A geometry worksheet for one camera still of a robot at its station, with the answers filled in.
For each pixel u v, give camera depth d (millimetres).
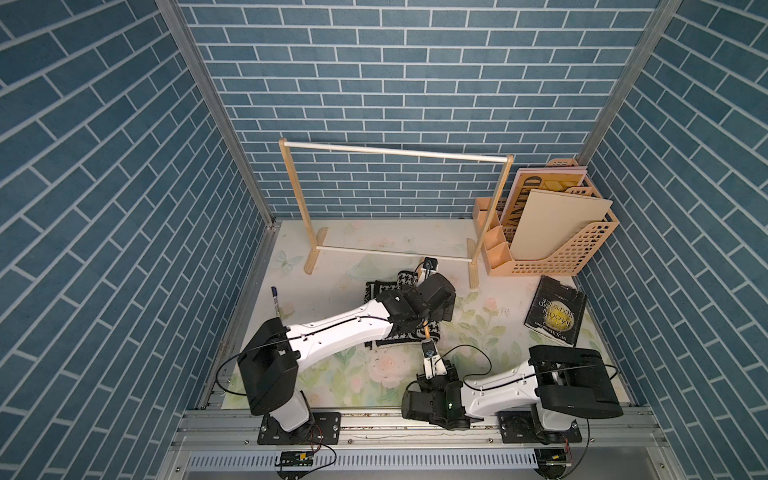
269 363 414
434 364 692
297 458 718
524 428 730
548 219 938
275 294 990
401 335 869
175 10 697
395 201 1185
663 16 709
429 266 687
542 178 963
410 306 574
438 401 630
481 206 1118
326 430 728
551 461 706
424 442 736
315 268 1056
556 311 940
